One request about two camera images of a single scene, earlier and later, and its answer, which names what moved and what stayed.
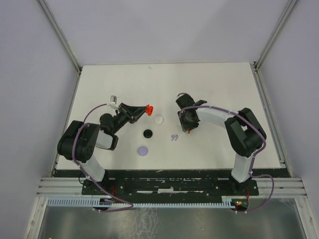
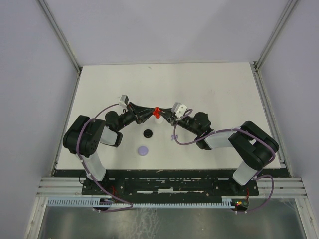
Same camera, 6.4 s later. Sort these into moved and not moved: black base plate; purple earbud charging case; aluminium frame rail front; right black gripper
Moved: right black gripper
Not moved: black base plate; aluminium frame rail front; purple earbud charging case
